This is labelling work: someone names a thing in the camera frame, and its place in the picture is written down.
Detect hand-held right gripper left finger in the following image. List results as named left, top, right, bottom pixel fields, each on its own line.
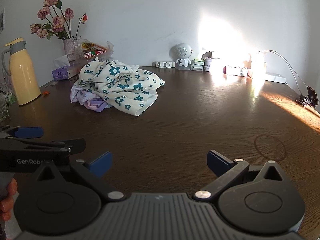
left=35, top=151, right=125, bottom=202

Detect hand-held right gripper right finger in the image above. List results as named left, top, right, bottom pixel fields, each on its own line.
left=192, top=150, right=292, bottom=202

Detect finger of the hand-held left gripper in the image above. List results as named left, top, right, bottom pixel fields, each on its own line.
left=0, top=125, right=44, bottom=141
left=0, top=137, right=87, bottom=157

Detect white teal floral garment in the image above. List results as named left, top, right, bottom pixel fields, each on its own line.
left=79, top=57, right=165, bottom=117

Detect person's left hand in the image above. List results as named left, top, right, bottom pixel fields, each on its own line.
left=0, top=179, right=18, bottom=222

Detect clear glass jar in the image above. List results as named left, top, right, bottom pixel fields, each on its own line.
left=0, top=77, right=12, bottom=123

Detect lilac trimmed pastel garment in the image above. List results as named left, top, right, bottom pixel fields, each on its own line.
left=84, top=98, right=114, bottom=113

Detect purple floral garment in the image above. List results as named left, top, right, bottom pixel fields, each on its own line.
left=70, top=84, right=100, bottom=105

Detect yellow thermos jug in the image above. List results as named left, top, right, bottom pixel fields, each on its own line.
left=1, top=37, right=42, bottom=106

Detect purple tissue box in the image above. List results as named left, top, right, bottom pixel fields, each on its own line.
left=52, top=55, right=86, bottom=81

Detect pink white box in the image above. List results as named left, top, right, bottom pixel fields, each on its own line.
left=223, top=65, right=249, bottom=77

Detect plastic snack bag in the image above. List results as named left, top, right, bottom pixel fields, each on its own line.
left=75, top=39, right=114, bottom=61

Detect green white packets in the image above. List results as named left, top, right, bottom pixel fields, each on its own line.
left=191, top=59, right=204, bottom=71

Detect white power strip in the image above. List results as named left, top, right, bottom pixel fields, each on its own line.
left=263, top=72, right=287, bottom=84

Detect small white cardboard box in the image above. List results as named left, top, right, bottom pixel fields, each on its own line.
left=201, top=51, right=222, bottom=59

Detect white robot speaker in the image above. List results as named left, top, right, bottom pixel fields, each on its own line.
left=170, top=43, right=194, bottom=70

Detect black phone holder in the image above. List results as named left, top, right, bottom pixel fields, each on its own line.
left=295, top=85, right=320, bottom=107

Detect dried pink roses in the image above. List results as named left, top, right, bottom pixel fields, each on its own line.
left=30, top=0, right=89, bottom=40

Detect white cables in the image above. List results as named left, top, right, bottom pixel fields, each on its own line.
left=257, top=50, right=309, bottom=93

